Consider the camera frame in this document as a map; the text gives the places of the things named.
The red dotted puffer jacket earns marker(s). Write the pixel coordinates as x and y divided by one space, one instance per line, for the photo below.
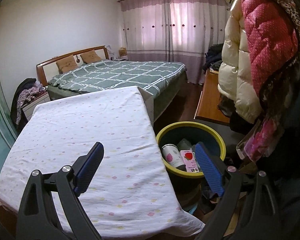
272 39

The wooden desk cabinet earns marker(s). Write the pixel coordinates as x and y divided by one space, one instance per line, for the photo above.
207 108

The pink strawberry milk carton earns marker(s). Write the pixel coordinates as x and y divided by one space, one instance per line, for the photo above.
190 161

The cream puffer jacket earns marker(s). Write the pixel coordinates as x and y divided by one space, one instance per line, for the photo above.
234 77

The white nightstand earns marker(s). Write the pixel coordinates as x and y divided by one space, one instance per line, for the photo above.
29 107

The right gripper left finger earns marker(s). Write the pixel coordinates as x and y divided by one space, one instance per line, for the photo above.
37 216

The pink white curtains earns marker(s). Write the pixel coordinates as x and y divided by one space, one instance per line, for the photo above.
173 31

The green checked bed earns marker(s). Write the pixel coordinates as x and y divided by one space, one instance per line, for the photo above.
161 79

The wooden headboard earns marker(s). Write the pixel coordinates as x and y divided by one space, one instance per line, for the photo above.
48 69

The yellow rimmed trash bin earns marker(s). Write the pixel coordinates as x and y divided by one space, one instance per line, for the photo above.
177 143

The dark clothes pile on desk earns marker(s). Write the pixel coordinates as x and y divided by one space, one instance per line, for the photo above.
214 54

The clear green label jar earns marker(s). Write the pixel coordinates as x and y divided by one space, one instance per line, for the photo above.
184 145

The pink floral bag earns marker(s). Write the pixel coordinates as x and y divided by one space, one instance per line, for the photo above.
261 139

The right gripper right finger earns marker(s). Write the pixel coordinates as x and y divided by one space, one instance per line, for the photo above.
258 219

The white dotted table cloth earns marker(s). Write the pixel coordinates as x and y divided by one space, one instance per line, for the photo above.
105 145

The brown pillow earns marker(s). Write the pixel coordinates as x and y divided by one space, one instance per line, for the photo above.
90 57
66 64

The white pudding cup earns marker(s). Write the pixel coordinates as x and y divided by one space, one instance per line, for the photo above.
172 155

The brown left pillow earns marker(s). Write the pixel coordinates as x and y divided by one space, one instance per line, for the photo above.
66 64

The far bedside box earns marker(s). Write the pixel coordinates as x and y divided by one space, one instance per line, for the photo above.
122 52

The brown right pillow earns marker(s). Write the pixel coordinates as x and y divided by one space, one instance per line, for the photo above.
90 57

